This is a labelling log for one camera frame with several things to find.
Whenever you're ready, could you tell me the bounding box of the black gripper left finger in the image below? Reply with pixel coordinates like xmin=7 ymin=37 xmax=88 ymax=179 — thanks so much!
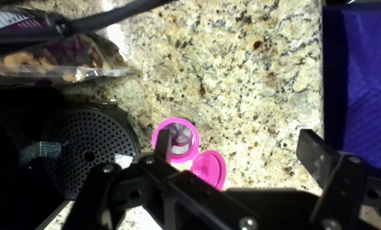
xmin=136 ymin=128 xmax=173 ymax=170

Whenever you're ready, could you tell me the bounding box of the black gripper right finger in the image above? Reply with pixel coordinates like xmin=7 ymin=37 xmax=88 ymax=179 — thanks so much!
xmin=295 ymin=128 xmax=369 ymax=189

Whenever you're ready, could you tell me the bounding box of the pink reusable coffee capsule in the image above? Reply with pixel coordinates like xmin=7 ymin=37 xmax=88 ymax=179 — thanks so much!
xmin=150 ymin=115 xmax=227 ymax=192

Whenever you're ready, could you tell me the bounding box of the black coffee maker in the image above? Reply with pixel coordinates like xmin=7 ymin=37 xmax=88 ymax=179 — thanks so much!
xmin=0 ymin=85 xmax=143 ymax=230

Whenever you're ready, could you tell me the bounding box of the blue insulated tote bag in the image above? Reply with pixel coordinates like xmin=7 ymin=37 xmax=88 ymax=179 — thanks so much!
xmin=322 ymin=0 xmax=381 ymax=170

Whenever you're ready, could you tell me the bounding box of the clear snack bag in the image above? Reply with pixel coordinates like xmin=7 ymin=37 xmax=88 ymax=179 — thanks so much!
xmin=0 ymin=5 xmax=131 ymax=87

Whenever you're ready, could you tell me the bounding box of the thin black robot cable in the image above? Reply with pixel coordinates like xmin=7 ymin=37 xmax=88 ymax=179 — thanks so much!
xmin=0 ymin=0 xmax=175 ymax=48

